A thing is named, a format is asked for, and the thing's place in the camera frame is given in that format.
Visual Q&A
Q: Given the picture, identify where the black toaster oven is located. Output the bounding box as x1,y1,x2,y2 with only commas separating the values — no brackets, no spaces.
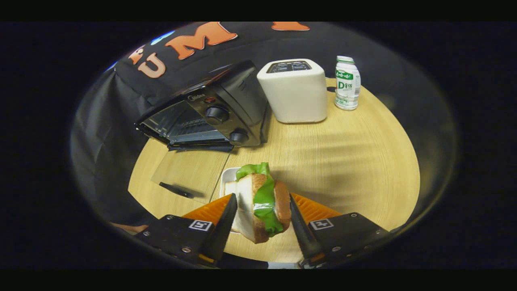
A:
135,60,271,203

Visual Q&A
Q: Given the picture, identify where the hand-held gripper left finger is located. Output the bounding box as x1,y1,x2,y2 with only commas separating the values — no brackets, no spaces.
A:
135,193,238,267

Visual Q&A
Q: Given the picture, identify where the white pop-up toaster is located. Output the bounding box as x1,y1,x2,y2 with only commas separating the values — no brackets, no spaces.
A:
257,59,328,124

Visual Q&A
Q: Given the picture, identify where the lettuce toast sandwich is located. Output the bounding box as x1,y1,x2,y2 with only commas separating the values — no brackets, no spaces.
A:
224,162,292,244

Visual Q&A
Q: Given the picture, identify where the white rectangular plate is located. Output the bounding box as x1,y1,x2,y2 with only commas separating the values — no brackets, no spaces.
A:
219,167,244,199

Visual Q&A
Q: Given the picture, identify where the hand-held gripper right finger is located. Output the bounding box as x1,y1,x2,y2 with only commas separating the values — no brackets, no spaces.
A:
289,193,391,268

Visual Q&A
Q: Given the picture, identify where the white green-label drink bottle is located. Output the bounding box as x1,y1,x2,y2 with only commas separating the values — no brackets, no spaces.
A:
334,56,361,111

